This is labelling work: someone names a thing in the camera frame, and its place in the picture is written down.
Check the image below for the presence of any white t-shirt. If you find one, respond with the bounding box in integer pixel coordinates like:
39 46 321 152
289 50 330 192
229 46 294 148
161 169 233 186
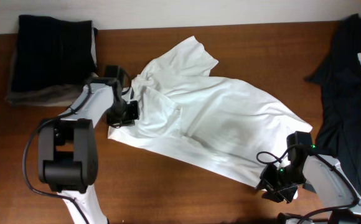
108 37 312 187

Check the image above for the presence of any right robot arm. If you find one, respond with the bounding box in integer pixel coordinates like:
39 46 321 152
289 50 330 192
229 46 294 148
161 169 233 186
256 144 361 223

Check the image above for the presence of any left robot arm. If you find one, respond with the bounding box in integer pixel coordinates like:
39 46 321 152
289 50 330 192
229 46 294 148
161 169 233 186
38 78 139 223

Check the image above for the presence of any black t-shirt with print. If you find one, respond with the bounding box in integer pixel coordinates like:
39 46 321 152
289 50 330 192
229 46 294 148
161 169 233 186
306 14 361 196

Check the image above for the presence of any folded black garment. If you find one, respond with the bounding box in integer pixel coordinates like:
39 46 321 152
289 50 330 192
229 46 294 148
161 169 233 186
11 15 98 92

